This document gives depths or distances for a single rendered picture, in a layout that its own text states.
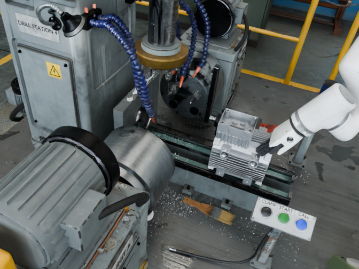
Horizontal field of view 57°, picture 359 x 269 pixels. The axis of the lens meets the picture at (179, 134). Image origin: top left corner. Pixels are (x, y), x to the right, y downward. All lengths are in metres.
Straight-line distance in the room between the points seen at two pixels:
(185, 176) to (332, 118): 0.60
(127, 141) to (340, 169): 1.04
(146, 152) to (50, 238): 0.44
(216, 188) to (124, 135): 0.46
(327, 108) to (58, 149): 0.69
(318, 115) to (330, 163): 0.72
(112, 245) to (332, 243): 0.87
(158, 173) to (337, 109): 0.52
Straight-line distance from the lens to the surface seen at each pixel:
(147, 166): 0.96
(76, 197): 0.66
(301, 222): 1.02
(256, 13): 4.35
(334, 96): 0.98
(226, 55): 1.55
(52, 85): 1.21
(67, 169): 0.68
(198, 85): 1.39
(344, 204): 1.54
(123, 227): 0.81
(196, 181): 1.32
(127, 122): 1.20
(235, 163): 1.16
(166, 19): 1.05
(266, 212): 1.01
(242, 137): 1.14
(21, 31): 1.19
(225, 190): 1.30
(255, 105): 1.89
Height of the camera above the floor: 1.83
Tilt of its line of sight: 40 degrees down
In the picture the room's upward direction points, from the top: 7 degrees clockwise
